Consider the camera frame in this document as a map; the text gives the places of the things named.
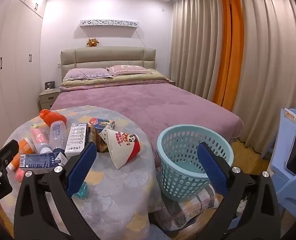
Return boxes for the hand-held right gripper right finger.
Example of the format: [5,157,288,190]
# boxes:
[197,141,281,240]

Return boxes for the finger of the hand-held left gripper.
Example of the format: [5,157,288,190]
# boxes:
[0,139,19,180]

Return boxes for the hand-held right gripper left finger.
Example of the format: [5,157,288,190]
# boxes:
[13,141,101,240]

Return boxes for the orange plastic bottle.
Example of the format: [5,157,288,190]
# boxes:
[6,138,35,171]

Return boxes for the blue and white carton box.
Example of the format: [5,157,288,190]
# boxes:
[19,151,68,174]

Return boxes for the light blue plastic basket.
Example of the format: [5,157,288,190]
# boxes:
[157,124,234,202]

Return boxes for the pink plastic bottle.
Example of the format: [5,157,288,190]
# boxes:
[30,126,52,155]

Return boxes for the white paper cup red print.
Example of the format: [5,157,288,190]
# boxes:
[106,128,141,170]

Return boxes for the teal plastic wrapper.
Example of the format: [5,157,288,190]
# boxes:
[74,182,89,198]

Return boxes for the pink plastic item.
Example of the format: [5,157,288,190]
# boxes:
[14,169,26,182]

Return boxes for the clear plastic bottle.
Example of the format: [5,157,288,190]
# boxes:
[49,120,69,153]

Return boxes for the round table with patterned tablecloth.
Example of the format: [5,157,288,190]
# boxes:
[0,106,161,240]

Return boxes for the red and blue card box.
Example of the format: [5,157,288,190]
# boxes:
[88,118,115,131]

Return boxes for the plaid cushioned stool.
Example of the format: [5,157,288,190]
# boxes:
[148,167,220,230]

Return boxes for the white wardrobe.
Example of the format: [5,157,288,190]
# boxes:
[0,0,48,155]

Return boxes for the purple bedspread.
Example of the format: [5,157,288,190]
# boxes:
[50,82,243,168]

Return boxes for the purple pillow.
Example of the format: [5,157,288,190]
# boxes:
[63,68,113,82]

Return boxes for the picture book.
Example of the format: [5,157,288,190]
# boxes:
[284,108,296,125]

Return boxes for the olive folded quilt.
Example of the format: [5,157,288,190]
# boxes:
[60,69,170,89]

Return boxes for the pink pillow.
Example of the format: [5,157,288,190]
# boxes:
[106,65,152,77]

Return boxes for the bed with beige headboard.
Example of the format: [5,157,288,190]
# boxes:
[50,46,243,168]

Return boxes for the beige curtain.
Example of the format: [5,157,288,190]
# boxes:
[170,0,225,103]
[233,0,296,155]

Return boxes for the orange curtain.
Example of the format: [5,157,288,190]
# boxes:
[212,0,246,110]

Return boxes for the white patterned wall shelf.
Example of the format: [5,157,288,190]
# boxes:
[80,19,139,28]

